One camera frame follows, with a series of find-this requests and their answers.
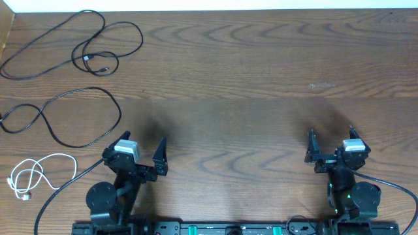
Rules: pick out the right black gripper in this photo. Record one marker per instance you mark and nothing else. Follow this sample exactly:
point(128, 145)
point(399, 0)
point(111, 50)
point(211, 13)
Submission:
point(326, 162)

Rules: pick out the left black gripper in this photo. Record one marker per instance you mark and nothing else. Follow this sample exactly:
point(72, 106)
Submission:
point(140, 169)

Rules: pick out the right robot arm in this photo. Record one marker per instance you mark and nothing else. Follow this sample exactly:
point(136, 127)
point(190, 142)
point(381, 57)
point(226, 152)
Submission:
point(356, 203)

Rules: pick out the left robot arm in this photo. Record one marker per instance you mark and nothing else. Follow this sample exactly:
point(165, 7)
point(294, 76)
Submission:
point(111, 204)

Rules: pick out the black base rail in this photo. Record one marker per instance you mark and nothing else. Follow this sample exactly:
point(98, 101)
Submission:
point(295, 225)

